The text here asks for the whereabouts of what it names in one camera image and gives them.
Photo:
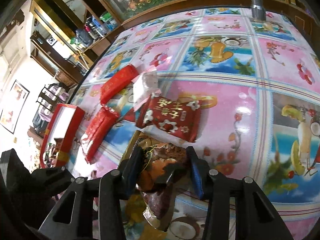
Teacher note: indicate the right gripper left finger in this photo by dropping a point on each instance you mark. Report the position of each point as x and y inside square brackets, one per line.
[72, 215]

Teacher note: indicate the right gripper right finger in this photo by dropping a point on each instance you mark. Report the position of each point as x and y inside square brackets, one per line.
[255, 216]

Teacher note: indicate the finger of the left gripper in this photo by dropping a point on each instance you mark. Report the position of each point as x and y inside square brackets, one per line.
[42, 184]

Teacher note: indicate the red cake pack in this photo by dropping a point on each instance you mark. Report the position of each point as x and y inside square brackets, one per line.
[100, 125]
[117, 82]

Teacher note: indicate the brown snack bag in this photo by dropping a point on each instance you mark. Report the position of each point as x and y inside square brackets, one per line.
[164, 165]

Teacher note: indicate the red date snack packet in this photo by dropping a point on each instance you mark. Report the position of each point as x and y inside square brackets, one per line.
[180, 119]

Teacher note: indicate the white pink snack packet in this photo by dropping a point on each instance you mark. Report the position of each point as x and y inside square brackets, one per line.
[144, 86]

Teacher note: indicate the red gift box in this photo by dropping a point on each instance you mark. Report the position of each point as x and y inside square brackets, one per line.
[63, 126]

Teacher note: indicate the wooden chair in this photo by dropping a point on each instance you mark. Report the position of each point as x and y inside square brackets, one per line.
[48, 100]

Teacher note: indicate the colourful patterned tablecloth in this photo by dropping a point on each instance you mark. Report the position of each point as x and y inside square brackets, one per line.
[257, 84]

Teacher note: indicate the silver flashlight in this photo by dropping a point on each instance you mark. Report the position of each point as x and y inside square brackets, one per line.
[258, 10]

